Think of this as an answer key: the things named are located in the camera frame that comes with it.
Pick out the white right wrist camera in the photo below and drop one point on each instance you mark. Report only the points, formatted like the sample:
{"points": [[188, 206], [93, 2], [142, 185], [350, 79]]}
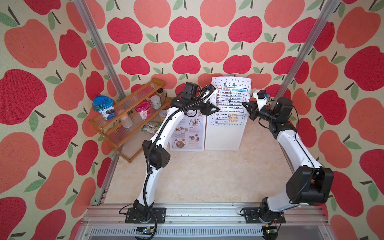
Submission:
{"points": [[262, 98]]}

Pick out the right white rack box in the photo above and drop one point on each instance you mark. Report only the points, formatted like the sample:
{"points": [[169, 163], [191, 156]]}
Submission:
{"points": [[224, 132]]}

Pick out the clear plastic bottle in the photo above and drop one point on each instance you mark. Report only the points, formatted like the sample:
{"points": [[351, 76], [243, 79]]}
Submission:
{"points": [[126, 121]]}

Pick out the aluminium frame post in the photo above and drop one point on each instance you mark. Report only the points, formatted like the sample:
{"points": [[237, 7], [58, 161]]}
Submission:
{"points": [[325, 14], [93, 31]]}

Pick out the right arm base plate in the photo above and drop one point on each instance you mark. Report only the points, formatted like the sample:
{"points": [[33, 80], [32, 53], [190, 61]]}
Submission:
{"points": [[261, 216]]}

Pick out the green snack packet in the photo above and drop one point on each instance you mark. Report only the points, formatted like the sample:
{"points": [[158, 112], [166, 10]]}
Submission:
{"points": [[151, 127]]}

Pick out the white rack box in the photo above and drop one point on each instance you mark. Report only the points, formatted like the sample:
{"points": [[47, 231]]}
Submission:
{"points": [[187, 149], [224, 132]]}

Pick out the right aluminium frame post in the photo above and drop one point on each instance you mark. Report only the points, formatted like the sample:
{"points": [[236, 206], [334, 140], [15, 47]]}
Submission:
{"points": [[325, 14]]}

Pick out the left white rack box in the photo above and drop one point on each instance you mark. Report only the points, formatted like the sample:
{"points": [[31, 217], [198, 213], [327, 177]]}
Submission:
{"points": [[187, 149]]}

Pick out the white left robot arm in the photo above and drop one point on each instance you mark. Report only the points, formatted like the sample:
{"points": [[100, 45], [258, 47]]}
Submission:
{"points": [[192, 98]]}

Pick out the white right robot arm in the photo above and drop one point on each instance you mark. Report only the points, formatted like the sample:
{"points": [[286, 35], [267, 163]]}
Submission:
{"points": [[310, 183]]}

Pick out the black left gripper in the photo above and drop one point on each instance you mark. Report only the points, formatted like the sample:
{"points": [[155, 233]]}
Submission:
{"points": [[207, 107]]}

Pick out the wooden spice shelf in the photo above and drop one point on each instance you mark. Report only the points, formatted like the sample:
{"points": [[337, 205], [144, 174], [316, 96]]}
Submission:
{"points": [[132, 114]]}

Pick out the blue lidded yogurt cup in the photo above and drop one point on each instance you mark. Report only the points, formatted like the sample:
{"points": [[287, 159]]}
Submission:
{"points": [[105, 107]]}

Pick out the pink lidded cup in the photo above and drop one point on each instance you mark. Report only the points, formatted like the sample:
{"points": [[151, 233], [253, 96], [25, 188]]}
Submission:
{"points": [[143, 109]]}

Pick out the white lidded jar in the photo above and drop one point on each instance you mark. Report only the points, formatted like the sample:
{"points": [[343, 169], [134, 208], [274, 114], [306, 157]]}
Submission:
{"points": [[156, 102]]}

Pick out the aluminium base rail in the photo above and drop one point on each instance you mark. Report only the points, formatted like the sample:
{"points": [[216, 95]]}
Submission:
{"points": [[203, 221]]}

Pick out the restaurant special menu sheet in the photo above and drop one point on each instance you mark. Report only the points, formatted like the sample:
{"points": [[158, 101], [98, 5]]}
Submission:
{"points": [[190, 135]]}

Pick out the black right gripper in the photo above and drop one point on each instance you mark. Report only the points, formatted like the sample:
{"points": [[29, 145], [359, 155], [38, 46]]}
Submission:
{"points": [[253, 115]]}

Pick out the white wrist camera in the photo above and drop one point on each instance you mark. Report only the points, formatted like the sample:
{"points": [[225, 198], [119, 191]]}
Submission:
{"points": [[262, 98], [208, 92]]}

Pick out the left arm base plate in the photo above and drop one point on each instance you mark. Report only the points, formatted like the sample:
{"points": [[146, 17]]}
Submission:
{"points": [[156, 215]]}

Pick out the white dotted menu sheet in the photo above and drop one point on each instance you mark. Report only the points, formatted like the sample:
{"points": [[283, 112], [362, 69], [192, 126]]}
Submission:
{"points": [[232, 92]]}

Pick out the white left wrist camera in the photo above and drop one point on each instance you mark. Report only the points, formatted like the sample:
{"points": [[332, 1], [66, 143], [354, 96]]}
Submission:
{"points": [[208, 92]]}

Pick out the black capped glass jar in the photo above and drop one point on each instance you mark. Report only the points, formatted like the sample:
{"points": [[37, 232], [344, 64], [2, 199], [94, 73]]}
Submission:
{"points": [[161, 94]]}

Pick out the left aluminium frame post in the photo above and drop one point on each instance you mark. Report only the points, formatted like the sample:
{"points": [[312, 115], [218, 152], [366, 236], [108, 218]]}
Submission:
{"points": [[93, 31]]}

